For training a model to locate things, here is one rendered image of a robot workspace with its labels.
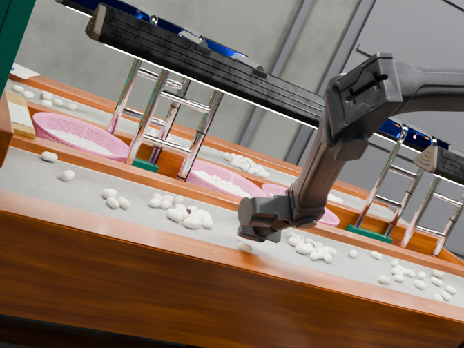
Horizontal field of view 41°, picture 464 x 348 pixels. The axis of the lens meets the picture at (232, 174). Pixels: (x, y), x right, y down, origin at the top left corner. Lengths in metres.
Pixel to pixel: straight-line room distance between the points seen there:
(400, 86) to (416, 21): 2.93
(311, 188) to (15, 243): 0.51
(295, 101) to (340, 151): 0.60
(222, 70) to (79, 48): 2.01
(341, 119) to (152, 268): 0.47
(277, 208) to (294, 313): 0.23
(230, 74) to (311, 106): 0.23
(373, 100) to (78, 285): 0.61
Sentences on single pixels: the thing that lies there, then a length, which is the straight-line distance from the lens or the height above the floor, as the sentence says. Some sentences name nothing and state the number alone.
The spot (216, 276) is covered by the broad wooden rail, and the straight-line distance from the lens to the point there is 1.21.
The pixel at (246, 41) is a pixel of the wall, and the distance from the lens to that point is 3.46.
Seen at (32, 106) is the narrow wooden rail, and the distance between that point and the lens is 1.79.
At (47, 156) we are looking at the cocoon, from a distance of 1.45.
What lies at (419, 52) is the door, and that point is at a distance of 3.82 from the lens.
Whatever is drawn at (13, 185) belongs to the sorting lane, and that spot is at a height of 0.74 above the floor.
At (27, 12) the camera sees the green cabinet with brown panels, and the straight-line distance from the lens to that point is 0.94.
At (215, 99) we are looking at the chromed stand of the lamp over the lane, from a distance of 1.60.
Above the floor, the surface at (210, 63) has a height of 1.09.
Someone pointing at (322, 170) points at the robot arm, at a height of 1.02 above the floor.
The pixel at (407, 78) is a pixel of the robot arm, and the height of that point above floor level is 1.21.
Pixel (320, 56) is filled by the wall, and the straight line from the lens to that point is 3.61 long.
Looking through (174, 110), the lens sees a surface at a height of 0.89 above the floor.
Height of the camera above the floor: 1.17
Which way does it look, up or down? 12 degrees down
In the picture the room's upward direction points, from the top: 24 degrees clockwise
